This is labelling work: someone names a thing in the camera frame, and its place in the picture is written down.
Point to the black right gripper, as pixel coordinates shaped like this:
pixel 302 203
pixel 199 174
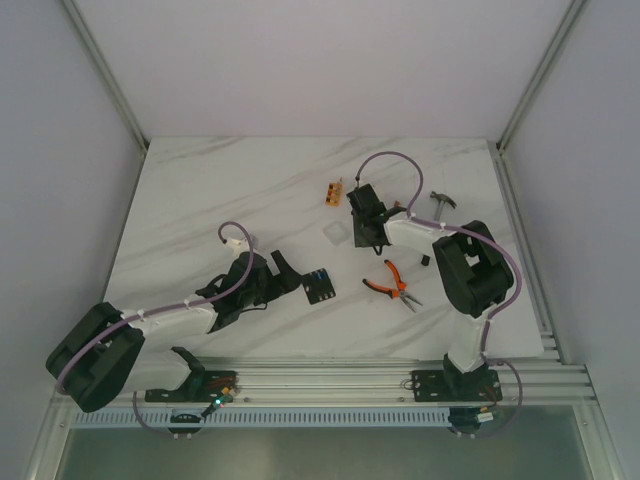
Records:
pixel 361 241

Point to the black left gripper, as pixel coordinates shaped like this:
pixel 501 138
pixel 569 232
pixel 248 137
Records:
pixel 273 275

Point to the black fuse box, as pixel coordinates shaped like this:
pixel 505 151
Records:
pixel 317 291

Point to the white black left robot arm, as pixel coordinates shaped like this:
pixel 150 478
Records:
pixel 110 352

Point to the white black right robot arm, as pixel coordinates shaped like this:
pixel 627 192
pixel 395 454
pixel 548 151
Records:
pixel 476 277

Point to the clear plastic fuse box cover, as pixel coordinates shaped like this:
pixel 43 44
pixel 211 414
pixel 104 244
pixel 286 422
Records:
pixel 336 233

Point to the orange fuse holder block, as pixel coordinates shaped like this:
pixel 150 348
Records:
pixel 334 194

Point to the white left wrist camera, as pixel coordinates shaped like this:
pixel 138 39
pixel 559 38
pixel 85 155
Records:
pixel 241 245

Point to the black handled claw hammer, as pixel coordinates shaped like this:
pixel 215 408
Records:
pixel 442 200

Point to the orange handled needle-nose pliers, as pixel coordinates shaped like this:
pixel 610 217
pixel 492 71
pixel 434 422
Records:
pixel 398 291

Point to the white slotted cable duct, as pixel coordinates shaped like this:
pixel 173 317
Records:
pixel 267 417

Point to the aluminium mounting rail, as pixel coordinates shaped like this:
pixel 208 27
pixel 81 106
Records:
pixel 368 382

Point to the right aluminium frame post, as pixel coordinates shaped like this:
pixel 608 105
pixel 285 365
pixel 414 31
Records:
pixel 542 71

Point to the aluminium corner frame post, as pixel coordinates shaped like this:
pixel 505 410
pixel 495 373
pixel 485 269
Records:
pixel 103 71

